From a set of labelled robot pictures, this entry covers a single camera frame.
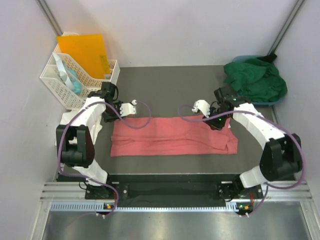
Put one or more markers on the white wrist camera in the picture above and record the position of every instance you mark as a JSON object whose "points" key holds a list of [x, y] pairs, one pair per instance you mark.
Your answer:
{"points": [[129, 108], [202, 106]]}

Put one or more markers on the blue laundry basket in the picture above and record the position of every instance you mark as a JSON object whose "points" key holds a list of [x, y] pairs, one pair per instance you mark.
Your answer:
{"points": [[243, 58]]}

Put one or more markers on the orange plastic board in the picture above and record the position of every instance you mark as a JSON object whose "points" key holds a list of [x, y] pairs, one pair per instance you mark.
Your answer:
{"points": [[88, 51]]}

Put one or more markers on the grey slotted cable duct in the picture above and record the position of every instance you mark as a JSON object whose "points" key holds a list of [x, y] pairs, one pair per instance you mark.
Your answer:
{"points": [[104, 207]]}

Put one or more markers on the green t shirt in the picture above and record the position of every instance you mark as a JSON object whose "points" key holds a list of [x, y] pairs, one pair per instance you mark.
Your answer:
{"points": [[257, 80]]}

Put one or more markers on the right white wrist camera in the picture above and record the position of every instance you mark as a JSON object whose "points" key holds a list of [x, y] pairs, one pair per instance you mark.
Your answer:
{"points": [[202, 106]]}

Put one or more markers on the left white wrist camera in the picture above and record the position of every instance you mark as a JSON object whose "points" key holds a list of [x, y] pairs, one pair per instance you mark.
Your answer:
{"points": [[129, 108]]}

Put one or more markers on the aluminium frame rail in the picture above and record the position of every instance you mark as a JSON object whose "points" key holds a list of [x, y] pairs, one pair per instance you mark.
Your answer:
{"points": [[44, 7]]}

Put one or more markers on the pink t shirt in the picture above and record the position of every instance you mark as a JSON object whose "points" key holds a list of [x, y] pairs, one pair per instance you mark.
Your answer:
{"points": [[171, 136]]}

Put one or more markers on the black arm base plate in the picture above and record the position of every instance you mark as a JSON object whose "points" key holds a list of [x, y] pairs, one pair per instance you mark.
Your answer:
{"points": [[180, 190]]}

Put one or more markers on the dark grey table mat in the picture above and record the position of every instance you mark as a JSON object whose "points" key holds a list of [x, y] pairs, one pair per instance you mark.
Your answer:
{"points": [[167, 91]]}

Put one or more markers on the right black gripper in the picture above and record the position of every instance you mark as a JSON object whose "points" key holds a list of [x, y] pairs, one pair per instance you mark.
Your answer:
{"points": [[214, 125]]}

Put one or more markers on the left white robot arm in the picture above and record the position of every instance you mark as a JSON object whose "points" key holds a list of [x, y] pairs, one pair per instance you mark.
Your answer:
{"points": [[76, 137]]}

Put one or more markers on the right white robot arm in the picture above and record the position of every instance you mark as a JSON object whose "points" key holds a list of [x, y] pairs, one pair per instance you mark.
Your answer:
{"points": [[280, 157]]}

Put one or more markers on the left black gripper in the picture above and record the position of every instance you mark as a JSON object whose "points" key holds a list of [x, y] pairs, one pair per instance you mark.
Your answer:
{"points": [[108, 118]]}

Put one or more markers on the white folded t shirt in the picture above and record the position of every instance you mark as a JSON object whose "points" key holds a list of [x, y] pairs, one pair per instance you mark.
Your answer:
{"points": [[94, 130]]}

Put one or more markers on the white perforated desk organizer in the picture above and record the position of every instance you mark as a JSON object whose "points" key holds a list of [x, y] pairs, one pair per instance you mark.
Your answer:
{"points": [[78, 65]]}

